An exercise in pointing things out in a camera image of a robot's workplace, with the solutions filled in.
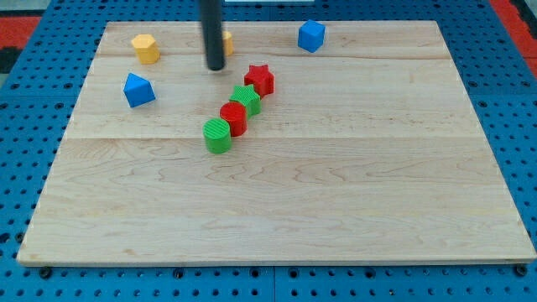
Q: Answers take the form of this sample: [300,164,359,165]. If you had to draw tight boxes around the red star block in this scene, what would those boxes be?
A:
[243,64,274,98]

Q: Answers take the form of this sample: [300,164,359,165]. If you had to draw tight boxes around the wooden board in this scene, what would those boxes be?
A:
[18,21,536,267]

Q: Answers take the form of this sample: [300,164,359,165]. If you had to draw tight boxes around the yellow hexagon block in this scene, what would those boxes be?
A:
[131,34,160,65]

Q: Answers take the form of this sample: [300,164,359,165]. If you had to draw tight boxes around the red cylinder block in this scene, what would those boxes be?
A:
[220,102,248,137]

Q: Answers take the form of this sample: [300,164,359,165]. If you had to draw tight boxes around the blue triangular block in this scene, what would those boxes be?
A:
[123,73,156,108]

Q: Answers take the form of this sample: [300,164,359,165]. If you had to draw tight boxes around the yellow block behind rod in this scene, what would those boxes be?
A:
[222,31,234,56]

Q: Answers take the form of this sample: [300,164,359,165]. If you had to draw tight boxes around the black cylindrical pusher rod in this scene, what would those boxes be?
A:
[199,0,226,71]

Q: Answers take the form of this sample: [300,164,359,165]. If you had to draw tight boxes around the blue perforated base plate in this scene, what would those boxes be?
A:
[1,1,536,301]

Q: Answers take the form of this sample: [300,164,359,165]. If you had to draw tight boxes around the green cylinder block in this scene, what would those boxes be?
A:
[202,118,232,154]

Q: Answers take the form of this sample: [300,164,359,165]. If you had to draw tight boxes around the blue cube block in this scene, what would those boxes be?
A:
[297,19,326,53]

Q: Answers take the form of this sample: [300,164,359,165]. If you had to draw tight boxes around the green star block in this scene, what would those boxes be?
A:
[229,84,262,119]

